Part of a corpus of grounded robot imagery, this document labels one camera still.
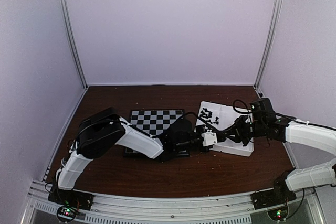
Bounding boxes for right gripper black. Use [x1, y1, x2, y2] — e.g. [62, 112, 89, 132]
[223, 115, 266, 147]

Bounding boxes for black white chessboard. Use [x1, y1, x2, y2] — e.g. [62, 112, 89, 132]
[119, 109, 190, 160]

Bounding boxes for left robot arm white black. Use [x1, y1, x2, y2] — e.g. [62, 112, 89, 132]
[51, 108, 214, 205]

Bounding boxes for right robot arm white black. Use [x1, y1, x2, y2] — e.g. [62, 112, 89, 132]
[215, 114, 335, 204]

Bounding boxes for black chess pieces upper cluster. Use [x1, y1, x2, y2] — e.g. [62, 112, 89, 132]
[199, 107, 219, 125]

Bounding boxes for right controller board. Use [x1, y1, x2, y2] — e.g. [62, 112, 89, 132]
[267, 207, 289, 222]

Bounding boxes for controller board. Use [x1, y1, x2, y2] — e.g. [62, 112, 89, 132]
[56, 206, 78, 222]
[267, 207, 289, 222]

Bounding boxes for left controller board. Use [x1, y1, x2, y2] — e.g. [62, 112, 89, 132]
[56, 206, 78, 222]

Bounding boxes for white plastic tray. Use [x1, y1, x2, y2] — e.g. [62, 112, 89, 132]
[198, 101, 254, 157]

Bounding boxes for right black cable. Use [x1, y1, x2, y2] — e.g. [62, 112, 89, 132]
[233, 99, 254, 116]

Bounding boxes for black cable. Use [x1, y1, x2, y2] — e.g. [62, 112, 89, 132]
[112, 112, 224, 138]
[233, 99, 254, 116]

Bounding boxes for left black cable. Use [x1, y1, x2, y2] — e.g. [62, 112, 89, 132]
[112, 112, 224, 138]

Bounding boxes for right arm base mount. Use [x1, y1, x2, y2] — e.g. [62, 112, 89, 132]
[251, 170, 297, 210]

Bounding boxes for aluminium front rail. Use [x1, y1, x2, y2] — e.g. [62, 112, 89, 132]
[18, 180, 327, 223]

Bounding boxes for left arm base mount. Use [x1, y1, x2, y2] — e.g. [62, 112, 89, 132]
[48, 181, 94, 211]

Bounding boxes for right aluminium frame post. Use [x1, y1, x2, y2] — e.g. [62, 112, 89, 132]
[254, 0, 283, 92]

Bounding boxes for aluminium frame post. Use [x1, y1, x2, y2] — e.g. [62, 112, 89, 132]
[254, 0, 283, 92]
[60, 0, 88, 89]

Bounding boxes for left aluminium frame post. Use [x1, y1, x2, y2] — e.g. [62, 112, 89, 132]
[60, 0, 88, 89]

